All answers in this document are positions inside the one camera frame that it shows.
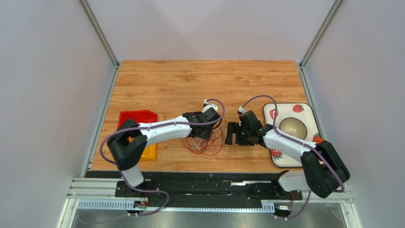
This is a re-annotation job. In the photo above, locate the strawberry pattern tray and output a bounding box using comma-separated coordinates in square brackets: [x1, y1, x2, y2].
[263, 103, 321, 168]

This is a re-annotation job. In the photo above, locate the white cable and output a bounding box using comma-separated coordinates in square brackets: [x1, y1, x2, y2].
[187, 137, 205, 151]

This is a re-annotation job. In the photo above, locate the red cable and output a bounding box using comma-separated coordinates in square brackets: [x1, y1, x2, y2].
[181, 123, 231, 159]

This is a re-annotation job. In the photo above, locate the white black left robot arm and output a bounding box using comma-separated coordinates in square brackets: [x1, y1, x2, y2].
[100, 100, 224, 187]

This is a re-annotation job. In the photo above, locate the purple right arm hose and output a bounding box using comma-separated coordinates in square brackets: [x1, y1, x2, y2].
[240, 95, 346, 220]

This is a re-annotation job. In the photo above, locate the yellow plastic bin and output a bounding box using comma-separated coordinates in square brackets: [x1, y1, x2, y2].
[126, 137, 157, 163]

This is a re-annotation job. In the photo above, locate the orange round object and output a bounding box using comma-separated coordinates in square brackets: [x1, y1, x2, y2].
[313, 138, 324, 143]

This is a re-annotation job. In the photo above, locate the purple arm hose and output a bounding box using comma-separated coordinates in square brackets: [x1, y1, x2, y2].
[240, 95, 346, 220]
[99, 98, 226, 219]

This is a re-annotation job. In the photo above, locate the beige ceramic bowl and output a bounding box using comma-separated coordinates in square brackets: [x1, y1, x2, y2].
[280, 117, 308, 140]

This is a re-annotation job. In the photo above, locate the purple left arm hose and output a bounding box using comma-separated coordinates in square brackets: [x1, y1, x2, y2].
[99, 98, 226, 219]

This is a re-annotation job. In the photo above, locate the red plastic bin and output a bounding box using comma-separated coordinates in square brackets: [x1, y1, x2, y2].
[117, 110, 158, 129]

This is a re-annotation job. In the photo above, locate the pink cable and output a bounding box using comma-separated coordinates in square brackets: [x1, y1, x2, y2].
[185, 136, 222, 155]

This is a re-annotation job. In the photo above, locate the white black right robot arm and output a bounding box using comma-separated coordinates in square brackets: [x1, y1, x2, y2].
[225, 108, 350, 199]

